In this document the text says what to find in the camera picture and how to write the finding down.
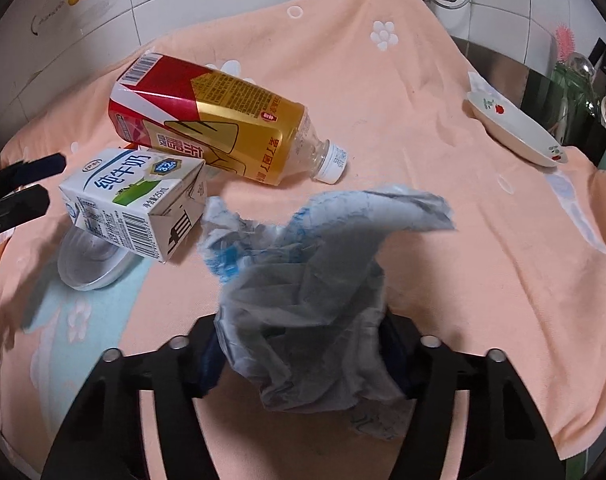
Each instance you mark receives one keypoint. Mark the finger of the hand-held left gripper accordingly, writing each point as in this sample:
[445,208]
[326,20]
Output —
[18,210]
[38,167]

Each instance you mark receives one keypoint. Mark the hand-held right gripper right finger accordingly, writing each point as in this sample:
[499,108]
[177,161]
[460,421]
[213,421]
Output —
[395,360]

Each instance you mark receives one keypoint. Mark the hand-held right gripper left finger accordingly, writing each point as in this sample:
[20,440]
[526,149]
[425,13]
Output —
[210,365]

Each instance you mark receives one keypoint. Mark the clear plastic cup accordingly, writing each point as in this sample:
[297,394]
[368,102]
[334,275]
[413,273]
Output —
[88,265]

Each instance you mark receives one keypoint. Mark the white blue milk carton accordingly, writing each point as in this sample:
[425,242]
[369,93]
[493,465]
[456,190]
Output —
[128,200]

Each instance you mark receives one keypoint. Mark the blue white paper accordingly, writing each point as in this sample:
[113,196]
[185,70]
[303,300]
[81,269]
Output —
[308,300]

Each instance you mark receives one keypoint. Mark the gold red label plastic bottle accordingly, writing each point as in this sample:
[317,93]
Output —
[223,130]

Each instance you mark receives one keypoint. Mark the peach floral towel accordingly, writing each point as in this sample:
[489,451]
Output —
[433,210]

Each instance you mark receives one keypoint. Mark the white flower print plate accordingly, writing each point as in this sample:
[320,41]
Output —
[513,130]

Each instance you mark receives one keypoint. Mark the green glass utensil jar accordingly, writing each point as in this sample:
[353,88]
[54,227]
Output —
[575,105]

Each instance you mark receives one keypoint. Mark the steel spoon head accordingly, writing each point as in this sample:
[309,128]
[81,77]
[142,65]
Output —
[580,63]

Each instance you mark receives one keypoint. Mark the pink bristle brush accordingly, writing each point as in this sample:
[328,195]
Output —
[564,42]

